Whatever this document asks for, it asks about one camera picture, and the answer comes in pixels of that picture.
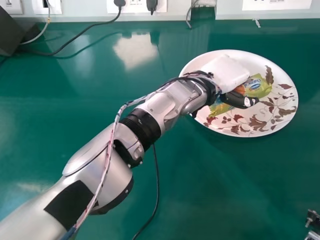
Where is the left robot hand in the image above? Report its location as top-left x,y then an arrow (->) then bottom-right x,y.
197,54 -> 261,110

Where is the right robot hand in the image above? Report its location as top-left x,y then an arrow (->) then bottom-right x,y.
306,209 -> 320,240

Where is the yellow-green biscuit packet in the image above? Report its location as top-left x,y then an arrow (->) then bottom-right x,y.
208,72 -> 273,117

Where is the plate with brown leaf pattern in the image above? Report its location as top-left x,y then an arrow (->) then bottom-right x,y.
178,49 -> 300,138

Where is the black plug adapter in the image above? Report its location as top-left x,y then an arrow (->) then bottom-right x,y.
146,0 -> 158,16

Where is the white socket strip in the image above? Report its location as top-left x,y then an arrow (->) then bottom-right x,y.
0,0 -> 23,15
33,0 -> 62,15
106,0 -> 168,14

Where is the black box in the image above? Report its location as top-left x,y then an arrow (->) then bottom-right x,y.
0,4 -> 26,56

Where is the grey cable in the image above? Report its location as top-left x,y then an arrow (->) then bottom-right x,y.
185,1 -> 201,30

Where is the black plug cable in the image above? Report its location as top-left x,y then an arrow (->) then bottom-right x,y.
19,0 -> 123,57

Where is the thin black hanging cable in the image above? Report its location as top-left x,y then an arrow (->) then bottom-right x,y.
131,143 -> 161,240

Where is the white and red braided cable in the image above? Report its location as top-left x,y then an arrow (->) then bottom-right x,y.
66,94 -> 151,238

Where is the white cable with yellow tag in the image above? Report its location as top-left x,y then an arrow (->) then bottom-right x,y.
19,3 -> 52,46

